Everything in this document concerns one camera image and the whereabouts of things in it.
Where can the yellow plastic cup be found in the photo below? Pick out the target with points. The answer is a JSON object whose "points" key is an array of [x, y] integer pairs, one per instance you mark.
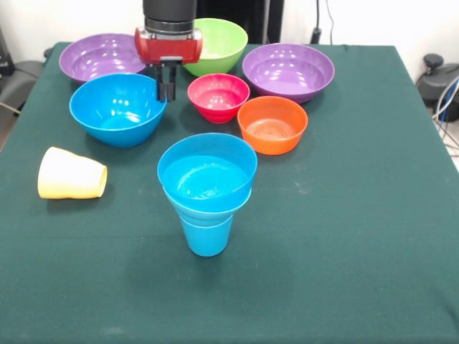
{"points": [[68, 175]]}

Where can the small blue plastic bowl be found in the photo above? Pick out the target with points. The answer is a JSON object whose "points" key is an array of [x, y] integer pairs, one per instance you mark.
{"points": [[208, 172]]}

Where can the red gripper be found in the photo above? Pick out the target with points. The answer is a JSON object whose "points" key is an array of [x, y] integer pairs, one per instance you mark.
{"points": [[168, 48]]}

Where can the pink plastic bowl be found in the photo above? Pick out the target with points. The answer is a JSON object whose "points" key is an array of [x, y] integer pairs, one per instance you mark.
{"points": [[218, 96]]}

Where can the green plastic bowl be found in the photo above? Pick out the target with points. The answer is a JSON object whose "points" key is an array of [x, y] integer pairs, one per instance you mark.
{"points": [[222, 43]]}

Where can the large blue plastic bowl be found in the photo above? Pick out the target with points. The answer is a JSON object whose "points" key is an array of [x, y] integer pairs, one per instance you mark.
{"points": [[114, 111]]}

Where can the dark green table cloth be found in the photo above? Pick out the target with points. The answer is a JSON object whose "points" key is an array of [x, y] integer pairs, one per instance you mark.
{"points": [[215, 297]]}

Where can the purple plastic bowl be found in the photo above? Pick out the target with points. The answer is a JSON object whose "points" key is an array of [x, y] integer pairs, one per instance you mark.
{"points": [[288, 71], [100, 57]]}

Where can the blue plastic cup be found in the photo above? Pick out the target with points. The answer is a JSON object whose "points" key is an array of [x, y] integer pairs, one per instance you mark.
{"points": [[208, 240]]}

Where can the cyan plastic bowl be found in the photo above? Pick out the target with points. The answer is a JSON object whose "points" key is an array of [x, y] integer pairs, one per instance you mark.
{"points": [[204, 214]]}

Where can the orange plastic bowl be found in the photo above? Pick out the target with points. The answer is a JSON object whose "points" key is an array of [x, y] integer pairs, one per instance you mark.
{"points": [[272, 118]]}

